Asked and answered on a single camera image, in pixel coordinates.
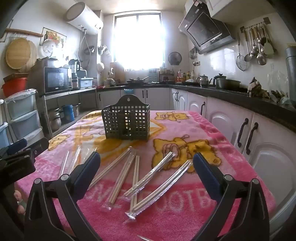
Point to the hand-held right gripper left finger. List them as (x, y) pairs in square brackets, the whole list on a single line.
[(90, 166)]

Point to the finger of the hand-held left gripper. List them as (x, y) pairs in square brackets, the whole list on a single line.
[(37, 146), (17, 144)]

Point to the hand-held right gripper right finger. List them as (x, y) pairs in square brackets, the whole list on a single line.
[(205, 171)]

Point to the pile of chopstick packets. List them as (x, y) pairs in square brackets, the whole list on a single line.
[(131, 176)]

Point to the dark green utensil basket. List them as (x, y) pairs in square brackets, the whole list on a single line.
[(126, 120)]

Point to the person's left hand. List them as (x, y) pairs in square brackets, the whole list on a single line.
[(19, 201)]

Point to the plastic drawer unit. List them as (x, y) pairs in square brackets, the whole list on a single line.
[(20, 115)]

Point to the steel stock pot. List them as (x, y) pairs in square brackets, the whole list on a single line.
[(55, 119)]

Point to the blue pot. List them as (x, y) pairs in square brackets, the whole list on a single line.
[(68, 113)]

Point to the pink printed blanket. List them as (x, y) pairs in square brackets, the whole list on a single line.
[(175, 129)]

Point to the white base cabinets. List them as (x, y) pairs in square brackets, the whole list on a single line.
[(226, 120)]

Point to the red plastic bucket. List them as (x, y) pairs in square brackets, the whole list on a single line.
[(15, 87)]

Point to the metal storage shelf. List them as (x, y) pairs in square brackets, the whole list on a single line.
[(67, 92)]

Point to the black microwave oven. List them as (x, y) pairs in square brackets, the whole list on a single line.
[(56, 79)]

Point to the grey plastic box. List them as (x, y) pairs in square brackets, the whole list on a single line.
[(86, 83)]

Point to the black blender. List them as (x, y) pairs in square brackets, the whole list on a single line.
[(75, 74)]

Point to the black kitchen countertop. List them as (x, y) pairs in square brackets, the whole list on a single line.
[(254, 102)]

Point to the blue plastic basin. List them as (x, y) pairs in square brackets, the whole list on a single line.
[(128, 91)]

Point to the round bamboo tray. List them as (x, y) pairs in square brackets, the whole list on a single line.
[(19, 54)]

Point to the steel cooking pot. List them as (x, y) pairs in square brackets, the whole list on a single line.
[(229, 84)]

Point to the metal kettle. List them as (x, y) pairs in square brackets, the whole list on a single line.
[(203, 81)]

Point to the dark pot with lid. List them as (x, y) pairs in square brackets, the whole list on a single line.
[(219, 77)]

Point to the crumpled plastic bag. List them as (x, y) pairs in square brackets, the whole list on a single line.
[(256, 89)]

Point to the group of condiment bottles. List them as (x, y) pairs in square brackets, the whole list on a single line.
[(185, 76)]

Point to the black frying pan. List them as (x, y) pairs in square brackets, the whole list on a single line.
[(136, 81)]

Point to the wooden cutting board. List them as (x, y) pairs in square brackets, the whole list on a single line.
[(117, 70)]

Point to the wooden rolling pin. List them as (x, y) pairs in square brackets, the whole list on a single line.
[(23, 32)]

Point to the metal ladle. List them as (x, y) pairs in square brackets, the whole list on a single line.
[(248, 56)]

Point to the large metal spoon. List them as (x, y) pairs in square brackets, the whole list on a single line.
[(261, 59)]

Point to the kitchen window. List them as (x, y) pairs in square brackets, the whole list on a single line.
[(138, 41)]

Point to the white water heater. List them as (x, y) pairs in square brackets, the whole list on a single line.
[(85, 17)]

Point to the pale spatula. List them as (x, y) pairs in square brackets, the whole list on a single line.
[(268, 47)]

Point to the black range hood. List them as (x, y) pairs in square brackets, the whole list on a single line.
[(203, 30)]

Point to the wall socket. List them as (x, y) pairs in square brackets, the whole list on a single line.
[(196, 63)]

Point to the fruit wall poster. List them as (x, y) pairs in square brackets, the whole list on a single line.
[(54, 36)]

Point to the white wall caddy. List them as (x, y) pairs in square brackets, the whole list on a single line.
[(103, 49)]

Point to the small wall fan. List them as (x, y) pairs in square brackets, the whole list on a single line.
[(174, 58)]

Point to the metal duct pipe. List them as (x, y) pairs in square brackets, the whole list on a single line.
[(291, 74)]

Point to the utensil hanging rail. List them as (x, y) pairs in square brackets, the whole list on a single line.
[(254, 25)]

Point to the white wall cabinet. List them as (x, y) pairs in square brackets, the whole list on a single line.
[(235, 9)]

